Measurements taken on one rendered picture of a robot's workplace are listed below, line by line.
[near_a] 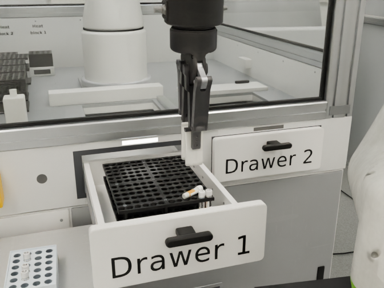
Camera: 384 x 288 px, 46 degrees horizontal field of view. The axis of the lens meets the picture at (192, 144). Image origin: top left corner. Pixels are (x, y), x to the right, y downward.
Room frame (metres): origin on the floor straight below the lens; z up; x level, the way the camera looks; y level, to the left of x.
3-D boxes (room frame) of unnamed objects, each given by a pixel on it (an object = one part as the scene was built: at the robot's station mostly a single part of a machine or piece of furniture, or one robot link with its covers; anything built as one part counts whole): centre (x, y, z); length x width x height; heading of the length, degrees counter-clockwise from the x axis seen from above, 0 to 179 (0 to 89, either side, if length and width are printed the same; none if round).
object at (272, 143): (1.01, -0.20, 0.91); 0.07 x 0.04 x 0.01; 108
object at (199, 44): (0.74, 0.00, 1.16); 0.08 x 0.07 x 0.09; 16
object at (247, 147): (1.03, -0.19, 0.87); 0.29 x 0.02 x 0.11; 108
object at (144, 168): (0.83, 0.08, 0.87); 0.22 x 0.18 x 0.06; 18
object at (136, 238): (0.64, 0.02, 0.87); 0.29 x 0.02 x 0.11; 108
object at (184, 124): (0.76, 0.00, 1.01); 0.03 x 0.01 x 0.07; 106
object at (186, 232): (0.61, 0.01, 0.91); 0.07 x 0.04 x 0.01; 108
